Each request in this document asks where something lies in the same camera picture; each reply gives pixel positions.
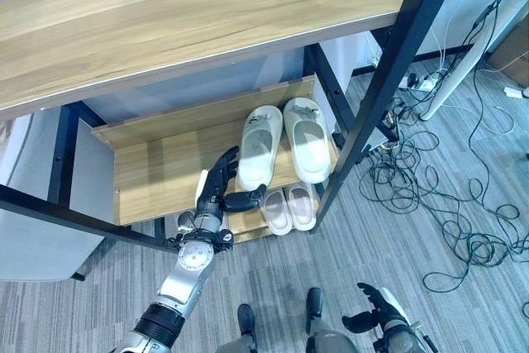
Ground white desk leg panel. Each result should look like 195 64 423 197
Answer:
426 0 529 122

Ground large white slipper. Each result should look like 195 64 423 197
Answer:
282 97 334 184
236 105 284 191

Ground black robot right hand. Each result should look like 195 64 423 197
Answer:
341 282 413 335

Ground wooden rack top board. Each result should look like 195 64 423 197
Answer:
0 0 409 121

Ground robot right leg dark foot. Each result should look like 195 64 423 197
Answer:
304 287 365 353

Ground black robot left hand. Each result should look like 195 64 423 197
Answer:
193 145 268 221

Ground white power strip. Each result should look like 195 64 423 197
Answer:
406 71 440 92

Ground wooden rack low shelf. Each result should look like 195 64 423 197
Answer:
225 181 320 245

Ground black power strip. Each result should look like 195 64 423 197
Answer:
379 109 401 143

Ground black metal rack frame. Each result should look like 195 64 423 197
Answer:
0 0 470 255

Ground robot leg dark foot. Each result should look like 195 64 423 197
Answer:
304 287 365 353
215 303 260 353

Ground thin white cables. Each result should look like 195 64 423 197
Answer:
431 17 454 77

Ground long black hanging cable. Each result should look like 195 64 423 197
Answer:
466 0 529 205

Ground tangled black floor cables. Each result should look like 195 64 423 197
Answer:
357 92 529 293

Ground brown cardboard box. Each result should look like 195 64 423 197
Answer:
488 12 529 78

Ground robot left leg dark foot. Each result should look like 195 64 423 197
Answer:
215 303 260 353

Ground small pale pink slipper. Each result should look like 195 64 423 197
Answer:
262 187 295 236
284 181 318 231

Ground wooden rack middle shelf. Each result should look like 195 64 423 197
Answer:
90 74 341 227

